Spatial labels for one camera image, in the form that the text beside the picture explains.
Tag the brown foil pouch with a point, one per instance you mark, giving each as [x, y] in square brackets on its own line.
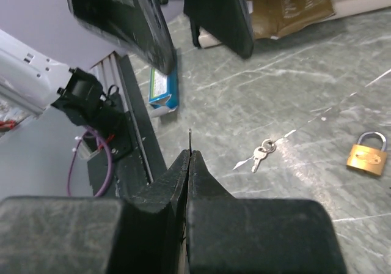
[274, 19]

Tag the brass padlock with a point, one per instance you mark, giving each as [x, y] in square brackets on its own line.
[368, 159]

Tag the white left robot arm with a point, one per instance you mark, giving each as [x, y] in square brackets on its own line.
[40, 37]

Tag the blue toothpaste box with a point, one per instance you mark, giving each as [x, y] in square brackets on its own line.
[163, 91]

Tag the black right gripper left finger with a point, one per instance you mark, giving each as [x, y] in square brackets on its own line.
[144, 234]

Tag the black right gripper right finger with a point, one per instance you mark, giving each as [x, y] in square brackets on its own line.
[226, 234]

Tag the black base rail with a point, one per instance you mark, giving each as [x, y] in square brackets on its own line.
[136, 155]

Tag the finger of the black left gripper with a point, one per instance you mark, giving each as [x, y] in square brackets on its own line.
[135, 25]
[226, 20]

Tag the small silver keys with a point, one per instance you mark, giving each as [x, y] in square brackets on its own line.
[267, 147]

